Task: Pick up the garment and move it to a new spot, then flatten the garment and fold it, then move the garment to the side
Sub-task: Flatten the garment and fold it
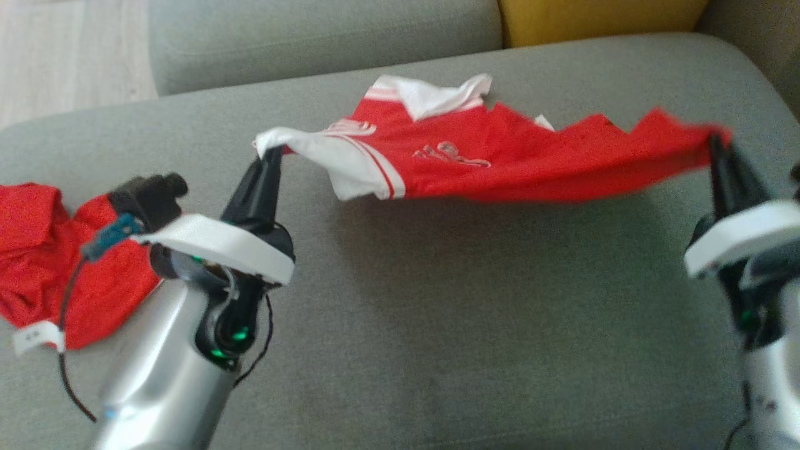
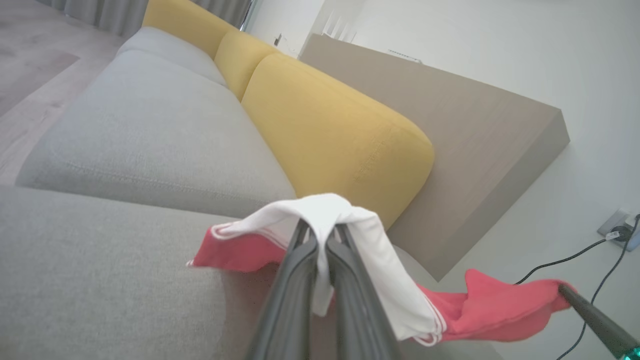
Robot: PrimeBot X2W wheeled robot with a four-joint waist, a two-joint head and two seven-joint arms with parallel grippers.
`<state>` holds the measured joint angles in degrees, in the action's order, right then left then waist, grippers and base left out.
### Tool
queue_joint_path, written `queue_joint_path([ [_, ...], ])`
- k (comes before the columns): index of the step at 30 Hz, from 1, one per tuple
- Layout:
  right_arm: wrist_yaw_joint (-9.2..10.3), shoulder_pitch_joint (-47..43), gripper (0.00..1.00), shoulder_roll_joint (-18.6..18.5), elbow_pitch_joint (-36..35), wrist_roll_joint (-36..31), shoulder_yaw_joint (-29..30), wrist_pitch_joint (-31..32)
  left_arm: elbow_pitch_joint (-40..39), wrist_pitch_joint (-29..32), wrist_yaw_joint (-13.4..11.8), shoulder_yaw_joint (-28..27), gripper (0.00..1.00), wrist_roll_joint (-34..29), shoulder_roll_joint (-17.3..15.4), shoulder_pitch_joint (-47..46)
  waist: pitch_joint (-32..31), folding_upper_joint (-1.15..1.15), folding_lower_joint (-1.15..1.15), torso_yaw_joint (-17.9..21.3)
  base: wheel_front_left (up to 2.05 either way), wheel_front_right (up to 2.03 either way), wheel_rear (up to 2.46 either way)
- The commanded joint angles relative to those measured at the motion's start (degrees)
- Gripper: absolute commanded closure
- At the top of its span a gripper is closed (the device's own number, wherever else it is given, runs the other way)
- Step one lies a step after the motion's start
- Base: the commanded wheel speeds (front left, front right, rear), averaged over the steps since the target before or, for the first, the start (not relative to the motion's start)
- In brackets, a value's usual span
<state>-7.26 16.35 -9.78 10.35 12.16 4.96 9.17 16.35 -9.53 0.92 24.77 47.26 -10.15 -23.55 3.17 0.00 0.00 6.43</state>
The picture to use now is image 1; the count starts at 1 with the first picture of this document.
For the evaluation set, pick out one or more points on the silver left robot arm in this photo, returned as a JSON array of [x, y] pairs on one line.
[[162, 362]]

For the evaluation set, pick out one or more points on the grey sofa seat cushion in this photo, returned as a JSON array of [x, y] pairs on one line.
[[312, 37]]

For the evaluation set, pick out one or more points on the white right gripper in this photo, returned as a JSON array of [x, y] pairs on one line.
[[744, 234]]

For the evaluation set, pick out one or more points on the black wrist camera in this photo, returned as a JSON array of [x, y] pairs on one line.
[[796, 175], [147, 197]]

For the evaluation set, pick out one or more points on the yellow sofa back cushion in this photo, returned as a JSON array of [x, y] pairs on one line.
[[594, 19]]

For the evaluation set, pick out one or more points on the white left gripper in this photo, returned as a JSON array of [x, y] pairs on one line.
[[219, 244]]

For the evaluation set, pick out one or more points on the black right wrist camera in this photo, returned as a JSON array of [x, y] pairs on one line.
[[796, 175]]

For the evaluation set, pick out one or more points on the red shorts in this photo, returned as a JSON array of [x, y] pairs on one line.
[[44, 250]]

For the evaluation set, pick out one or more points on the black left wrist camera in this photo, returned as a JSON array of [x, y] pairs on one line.
[[147, 197]]

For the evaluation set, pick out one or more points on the large grey sofa chaise seat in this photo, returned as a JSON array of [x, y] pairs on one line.
[[437, 312]]

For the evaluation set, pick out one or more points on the grey sofa side rest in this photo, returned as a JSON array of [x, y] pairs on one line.
[[762, 44]]

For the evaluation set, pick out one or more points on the red shirt with white sleeves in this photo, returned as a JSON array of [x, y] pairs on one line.
[[500, 156]]

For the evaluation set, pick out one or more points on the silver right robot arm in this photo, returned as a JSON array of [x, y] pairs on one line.
[[775, 375]]

